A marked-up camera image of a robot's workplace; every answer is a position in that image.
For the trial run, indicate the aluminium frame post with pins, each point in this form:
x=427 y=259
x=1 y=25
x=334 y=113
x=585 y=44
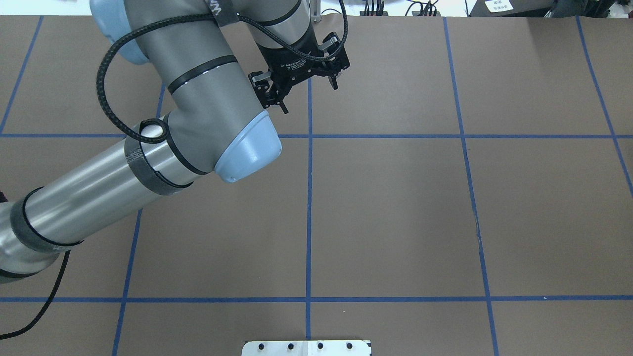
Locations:
x=314 y=7

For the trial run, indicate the black printer device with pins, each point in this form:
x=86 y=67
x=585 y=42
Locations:
x=541 y=8

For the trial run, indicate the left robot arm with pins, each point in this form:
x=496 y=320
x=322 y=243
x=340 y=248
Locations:
x=224 y=63

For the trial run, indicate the white central pedestal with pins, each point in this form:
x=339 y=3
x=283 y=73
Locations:
x=308 y=348

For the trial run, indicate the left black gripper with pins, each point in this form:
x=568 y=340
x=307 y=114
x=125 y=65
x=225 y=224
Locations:
x=286 y=60

